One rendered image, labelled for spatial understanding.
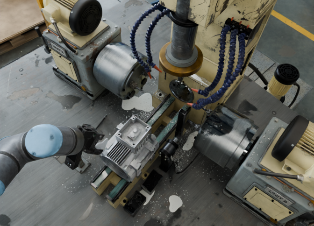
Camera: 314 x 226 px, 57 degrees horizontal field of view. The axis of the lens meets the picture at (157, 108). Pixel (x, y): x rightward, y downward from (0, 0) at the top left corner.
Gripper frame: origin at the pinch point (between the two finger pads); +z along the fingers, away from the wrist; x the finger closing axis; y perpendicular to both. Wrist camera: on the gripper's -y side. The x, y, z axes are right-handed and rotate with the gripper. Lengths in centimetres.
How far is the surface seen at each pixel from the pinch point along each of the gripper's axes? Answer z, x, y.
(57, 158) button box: 1.9, 13.5, -15.4
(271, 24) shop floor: 228, -1, 160
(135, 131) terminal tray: 10.3, -6.4, 11.4
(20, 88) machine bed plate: 35, 77, -12
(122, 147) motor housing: 9.8, -5.3, 2.5
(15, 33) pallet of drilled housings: 119, 190, 3
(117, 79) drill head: 20.3, 18.5, 25.3
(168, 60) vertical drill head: 4.1, -4.3, 43.4
